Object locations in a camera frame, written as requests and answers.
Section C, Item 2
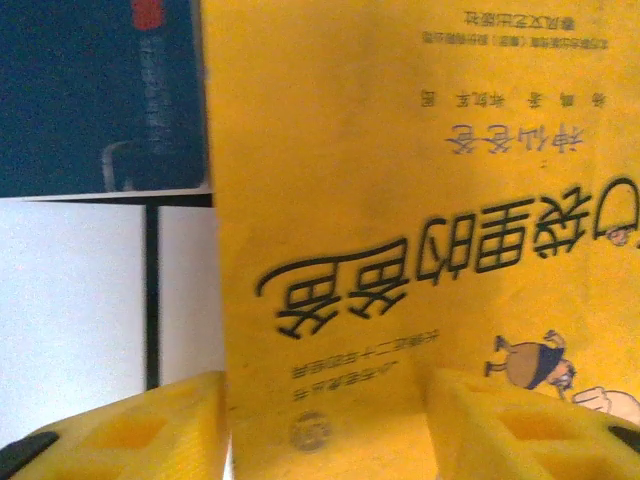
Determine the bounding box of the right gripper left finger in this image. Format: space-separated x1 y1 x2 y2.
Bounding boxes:
0 368 231 480

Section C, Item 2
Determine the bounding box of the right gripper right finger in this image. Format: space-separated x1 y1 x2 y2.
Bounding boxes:
428 367 640 480

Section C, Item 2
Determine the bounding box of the yellow picture book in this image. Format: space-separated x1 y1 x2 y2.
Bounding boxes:
199 0 640 480

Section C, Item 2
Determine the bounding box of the dark blue book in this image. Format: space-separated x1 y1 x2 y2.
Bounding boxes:
0 0 214 199

